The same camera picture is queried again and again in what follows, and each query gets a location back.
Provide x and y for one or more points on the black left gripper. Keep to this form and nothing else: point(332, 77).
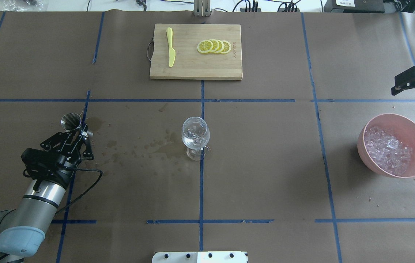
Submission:
point(65, 162)

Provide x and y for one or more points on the steel cocktail jigger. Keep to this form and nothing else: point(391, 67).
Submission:
point(72, 120)

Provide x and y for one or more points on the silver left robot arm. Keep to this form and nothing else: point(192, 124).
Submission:
point(22, 230)

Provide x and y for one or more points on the clear ice cubes pile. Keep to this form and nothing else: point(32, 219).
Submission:
point(386, 149)

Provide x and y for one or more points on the clear wine glass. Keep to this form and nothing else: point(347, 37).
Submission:
point(195, 136)

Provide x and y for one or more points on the pink bowl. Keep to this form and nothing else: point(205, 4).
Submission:
point(406, 129)

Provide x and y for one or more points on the black box device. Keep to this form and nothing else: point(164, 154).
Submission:
point(354, 6)

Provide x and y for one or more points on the yellow plastic knife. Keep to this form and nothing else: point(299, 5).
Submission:
point(171, 50)

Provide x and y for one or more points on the bamboo cutting board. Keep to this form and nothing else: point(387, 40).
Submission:
point(189, 63)

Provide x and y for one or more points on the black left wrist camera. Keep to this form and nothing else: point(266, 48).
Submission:
point(37, 159)

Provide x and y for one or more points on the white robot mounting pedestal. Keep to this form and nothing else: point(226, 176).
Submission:
point(201, 257)

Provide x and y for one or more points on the aluminium frame post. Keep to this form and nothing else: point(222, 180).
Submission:
point(202, 8)

